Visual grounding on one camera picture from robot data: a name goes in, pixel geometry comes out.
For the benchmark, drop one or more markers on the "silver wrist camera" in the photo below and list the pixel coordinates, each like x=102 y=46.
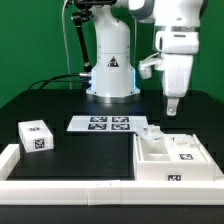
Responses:
x=145 y=66

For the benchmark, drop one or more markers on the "white marker plate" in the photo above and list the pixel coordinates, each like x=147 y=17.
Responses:
x=106 y=123

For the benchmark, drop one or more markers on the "white U-shaped fence frame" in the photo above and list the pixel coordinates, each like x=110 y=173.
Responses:
x=105 y=192

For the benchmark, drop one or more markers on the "white cabinet body box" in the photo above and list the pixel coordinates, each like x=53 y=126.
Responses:
x=149 y=165

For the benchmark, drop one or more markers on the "white cabinet top block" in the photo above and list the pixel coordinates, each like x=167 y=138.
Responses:
x=35 y=136

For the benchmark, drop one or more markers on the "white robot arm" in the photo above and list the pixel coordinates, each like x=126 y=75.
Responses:
x=113 y=77

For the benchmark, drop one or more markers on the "white cabinet door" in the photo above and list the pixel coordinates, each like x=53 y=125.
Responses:
x=150 y=132
x=183 y=148

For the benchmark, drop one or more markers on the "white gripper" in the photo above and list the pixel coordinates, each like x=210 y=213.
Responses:
x=177 y=50

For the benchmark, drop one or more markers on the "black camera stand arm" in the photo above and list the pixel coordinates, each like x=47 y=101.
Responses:
x=84 y=14

